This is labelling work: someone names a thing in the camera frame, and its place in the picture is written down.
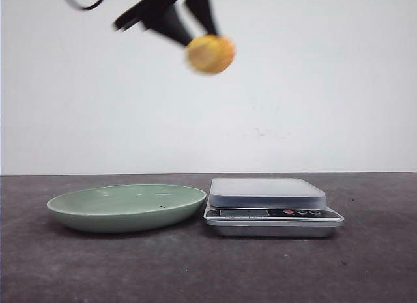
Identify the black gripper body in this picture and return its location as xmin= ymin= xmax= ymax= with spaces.
xmin=113 ymin=0 xmax=176 ymax=31

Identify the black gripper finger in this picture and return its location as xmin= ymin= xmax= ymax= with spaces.
xmin=186 ymin=0 xmax=219 ymax=35
xmin=146 ymin=5 xmax=192 ymax=47

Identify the yellow corn cob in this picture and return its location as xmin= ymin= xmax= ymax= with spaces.
xmin=185 ymin=34 xmax=236 ymax=75

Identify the green oval plate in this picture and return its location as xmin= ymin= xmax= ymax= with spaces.
xmin=46 ymin=184 xmax=207 ymax=233

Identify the silver digital kitchen scale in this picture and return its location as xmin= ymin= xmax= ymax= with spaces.
xmin=203 ymin=177 xmax=344 ymax=238

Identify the black cable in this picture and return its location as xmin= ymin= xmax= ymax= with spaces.
xmin=58 ymin=0 xmax=111 ymax=11

